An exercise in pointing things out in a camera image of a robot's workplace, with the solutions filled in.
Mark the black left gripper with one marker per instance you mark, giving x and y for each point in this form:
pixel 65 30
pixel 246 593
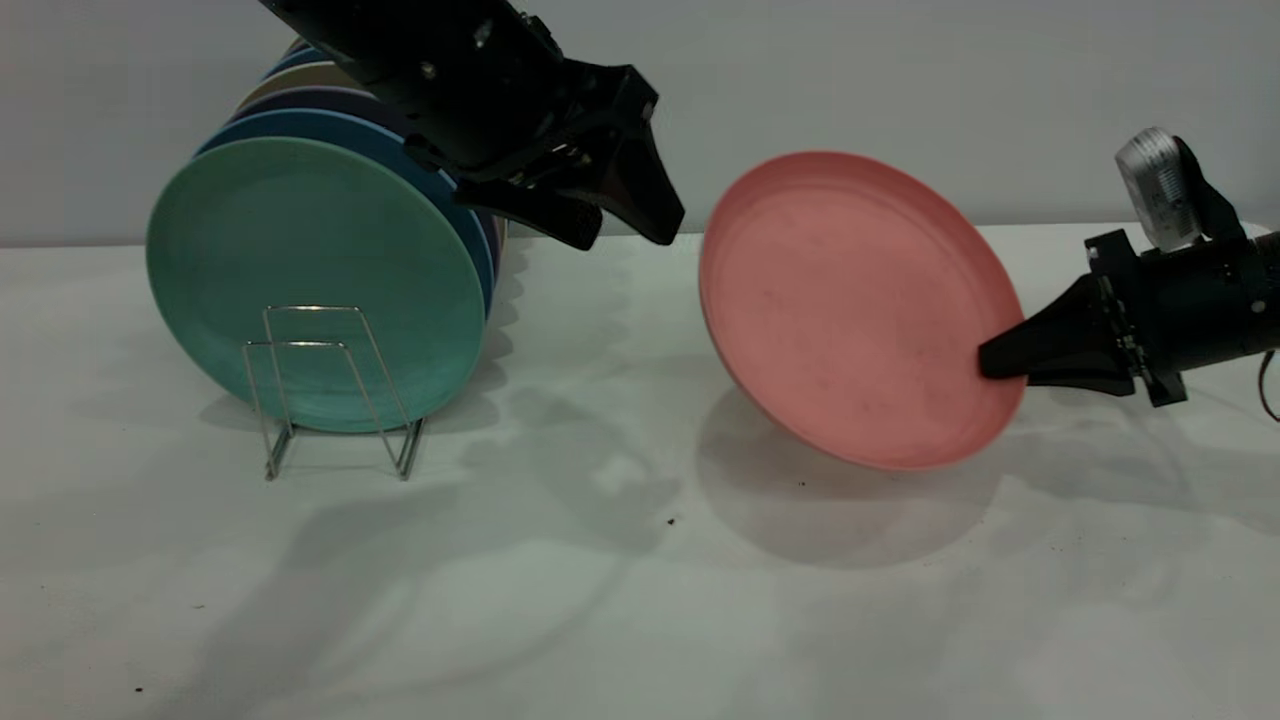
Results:
pixel 470 90

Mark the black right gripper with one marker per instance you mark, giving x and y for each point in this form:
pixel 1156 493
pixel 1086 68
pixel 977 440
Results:
pixel 1190 300

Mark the pink plastic plate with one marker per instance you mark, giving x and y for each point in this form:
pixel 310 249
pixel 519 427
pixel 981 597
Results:
pixel 850 300

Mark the blue plastic plate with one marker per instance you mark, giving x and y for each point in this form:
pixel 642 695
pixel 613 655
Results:
pixel 300 60
pixel 340 128

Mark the green plastic plate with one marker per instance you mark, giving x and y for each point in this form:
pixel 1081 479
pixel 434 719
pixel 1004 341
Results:
pixel 310 260

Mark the dark purple plastic plate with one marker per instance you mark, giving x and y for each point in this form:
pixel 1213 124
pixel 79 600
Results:
pixel 320 98

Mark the beige plastic plate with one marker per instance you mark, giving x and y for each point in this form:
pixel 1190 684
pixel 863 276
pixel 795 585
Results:
pixel 310 74

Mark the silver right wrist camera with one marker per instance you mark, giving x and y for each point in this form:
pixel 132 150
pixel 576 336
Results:
pixel 1155 190

